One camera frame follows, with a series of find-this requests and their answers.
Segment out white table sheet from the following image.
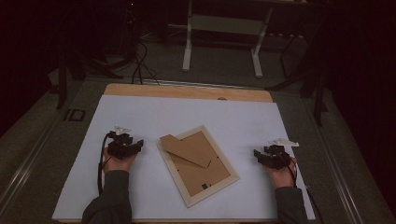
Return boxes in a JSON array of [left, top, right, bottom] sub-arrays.
[[51, 93, 316, 221]]

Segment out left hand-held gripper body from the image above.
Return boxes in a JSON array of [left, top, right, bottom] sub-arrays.
[[106, 124, 138, 161]]

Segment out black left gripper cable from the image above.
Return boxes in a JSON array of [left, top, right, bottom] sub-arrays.
[[96, 132, 114, 196]]

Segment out metal floor rail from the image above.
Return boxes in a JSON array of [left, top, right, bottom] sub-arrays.
[[0, 113, 64, 213], [302, 98, 366, 224]]

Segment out black metal stand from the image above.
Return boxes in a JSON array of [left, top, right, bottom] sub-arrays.
[[55, 46, 125, 110], [266, 18, 330, 127]]

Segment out white metal desk frame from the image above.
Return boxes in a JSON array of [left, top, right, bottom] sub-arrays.
[[181, 0, 275, 78]]

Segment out wooden picture frame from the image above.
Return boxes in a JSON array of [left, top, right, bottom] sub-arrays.
[[156, 124, 241, 209]]

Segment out black floor cables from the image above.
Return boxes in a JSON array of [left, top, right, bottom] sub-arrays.
[[130, 39, 162, 86]]

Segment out person's left hand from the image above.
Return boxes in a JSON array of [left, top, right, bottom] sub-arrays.
[[102, 147, 138, 174]]

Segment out person's right hand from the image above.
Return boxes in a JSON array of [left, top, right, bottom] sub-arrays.
[[264, 157, 299, 189]]

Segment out black floor bracket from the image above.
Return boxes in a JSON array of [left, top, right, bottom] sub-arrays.
[[63, 108, 87, 122]]

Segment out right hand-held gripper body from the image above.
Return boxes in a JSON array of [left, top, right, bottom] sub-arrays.
[[262, 138, 300, 171]]

